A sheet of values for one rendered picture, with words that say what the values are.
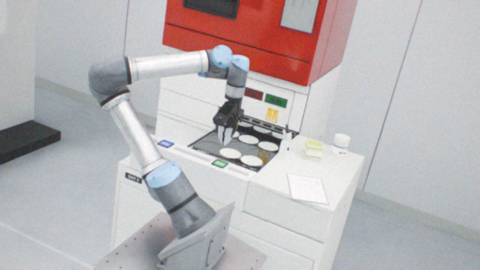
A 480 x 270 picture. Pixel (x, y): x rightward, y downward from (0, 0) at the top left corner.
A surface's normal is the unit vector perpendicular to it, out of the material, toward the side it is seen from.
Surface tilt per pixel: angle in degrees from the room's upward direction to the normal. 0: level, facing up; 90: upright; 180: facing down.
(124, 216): 90
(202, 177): 90
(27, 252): 0
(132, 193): 90
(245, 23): 90
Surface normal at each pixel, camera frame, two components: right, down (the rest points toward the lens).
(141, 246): 0.18, -0.91
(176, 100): -0.40, 0.29
